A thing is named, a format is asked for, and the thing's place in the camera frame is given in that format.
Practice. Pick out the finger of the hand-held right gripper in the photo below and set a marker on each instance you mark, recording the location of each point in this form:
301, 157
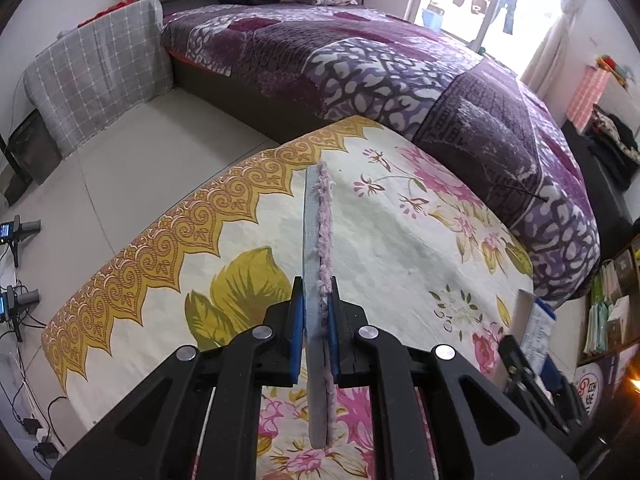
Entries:
555, 385
512, 360

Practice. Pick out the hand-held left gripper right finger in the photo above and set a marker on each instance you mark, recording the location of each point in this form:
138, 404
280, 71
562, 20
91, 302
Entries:
334, 340

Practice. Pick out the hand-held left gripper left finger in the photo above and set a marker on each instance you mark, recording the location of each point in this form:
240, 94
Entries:
297, 320

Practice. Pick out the white blue paper carton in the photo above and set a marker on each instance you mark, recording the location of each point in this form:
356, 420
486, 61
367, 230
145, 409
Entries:
537, 330

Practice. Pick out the grey pink fluffy insole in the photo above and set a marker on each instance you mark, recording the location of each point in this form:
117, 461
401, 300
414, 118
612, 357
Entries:
312, 260

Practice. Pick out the floral printed cloth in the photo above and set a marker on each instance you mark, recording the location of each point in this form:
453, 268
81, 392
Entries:
400, 240

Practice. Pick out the beige cardboard boxes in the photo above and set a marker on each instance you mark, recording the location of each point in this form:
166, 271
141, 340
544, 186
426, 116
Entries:
625, 270

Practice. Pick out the wooden bookshelf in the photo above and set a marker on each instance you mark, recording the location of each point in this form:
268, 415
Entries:
632, 260

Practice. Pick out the thin black stick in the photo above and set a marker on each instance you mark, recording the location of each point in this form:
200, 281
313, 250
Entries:
525, 191

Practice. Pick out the black storage bench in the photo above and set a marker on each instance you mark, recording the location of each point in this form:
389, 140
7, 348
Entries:
595, 185

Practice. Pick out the pile of folded clothes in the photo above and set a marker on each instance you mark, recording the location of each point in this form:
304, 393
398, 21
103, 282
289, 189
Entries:
617, 135

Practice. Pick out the patterned drawer chest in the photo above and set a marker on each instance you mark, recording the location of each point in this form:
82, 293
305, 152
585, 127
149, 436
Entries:
590, 97

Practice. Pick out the purple patterned blanket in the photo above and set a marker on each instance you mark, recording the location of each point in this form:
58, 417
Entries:
400, 60

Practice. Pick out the black power adapter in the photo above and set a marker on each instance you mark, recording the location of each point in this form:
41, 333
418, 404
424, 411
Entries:
32, 425
46, 447

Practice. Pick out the red yellow cloth item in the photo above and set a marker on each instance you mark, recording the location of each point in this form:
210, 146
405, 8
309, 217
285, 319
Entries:
612, 67

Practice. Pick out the grey checked cloth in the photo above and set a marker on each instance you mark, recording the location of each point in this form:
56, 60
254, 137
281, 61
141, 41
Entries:
100, 70

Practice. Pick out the black box device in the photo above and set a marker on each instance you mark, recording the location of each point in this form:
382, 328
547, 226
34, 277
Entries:
27, 147

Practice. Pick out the light curtain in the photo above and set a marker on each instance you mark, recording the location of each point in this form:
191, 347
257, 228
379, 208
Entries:
550, 35

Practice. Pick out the blue basket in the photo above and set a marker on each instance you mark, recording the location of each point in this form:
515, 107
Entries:
433, 19

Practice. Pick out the hanging laundry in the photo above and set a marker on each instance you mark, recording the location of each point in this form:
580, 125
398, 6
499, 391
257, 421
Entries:
507, 7

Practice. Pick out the red garment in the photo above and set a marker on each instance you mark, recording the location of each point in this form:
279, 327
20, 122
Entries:
107, 12

